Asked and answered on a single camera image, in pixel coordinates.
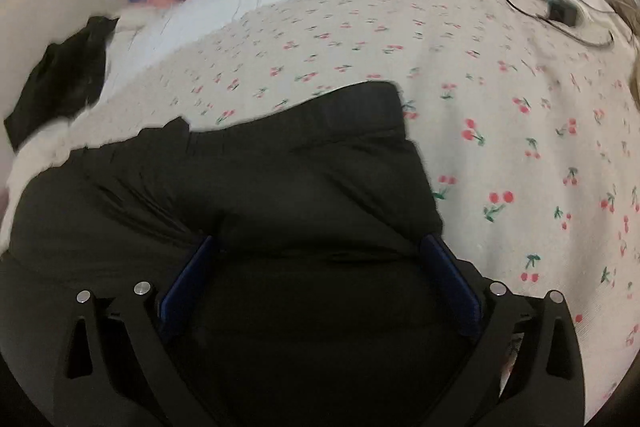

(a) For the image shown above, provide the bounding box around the black puffer jacket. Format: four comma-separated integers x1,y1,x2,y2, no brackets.
1,97,442,426

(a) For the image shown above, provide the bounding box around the cherry print bed sheet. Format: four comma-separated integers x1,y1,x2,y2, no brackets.
64,0,640,423

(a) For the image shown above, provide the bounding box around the black garment by headboard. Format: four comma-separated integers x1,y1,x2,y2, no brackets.
3,16,117,150

